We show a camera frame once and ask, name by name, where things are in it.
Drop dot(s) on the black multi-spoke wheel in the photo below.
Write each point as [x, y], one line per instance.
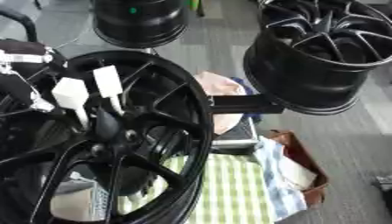
[306, 75]

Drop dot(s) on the silver and black device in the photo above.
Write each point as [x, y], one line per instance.
[237, 138]

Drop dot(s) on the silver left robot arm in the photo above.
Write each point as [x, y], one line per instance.
[23, 57]

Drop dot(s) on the white paper sheet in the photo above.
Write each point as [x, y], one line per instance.
[296, 173]

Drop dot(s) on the brown cardboard box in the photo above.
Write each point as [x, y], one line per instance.
[306, 151]

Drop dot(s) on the pale pink cloth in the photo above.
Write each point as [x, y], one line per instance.
[219, 86]

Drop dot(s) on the blue and white checked cloth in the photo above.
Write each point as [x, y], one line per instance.
[283, 189]

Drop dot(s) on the large black spoked wheel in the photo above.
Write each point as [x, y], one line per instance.
[168, 116]

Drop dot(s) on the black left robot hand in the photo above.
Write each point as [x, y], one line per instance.
[20, 84]

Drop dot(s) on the black stand bar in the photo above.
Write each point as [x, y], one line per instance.
[247, 104]

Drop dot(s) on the black wheel rim with green dot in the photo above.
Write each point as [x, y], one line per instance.
[140, 23]

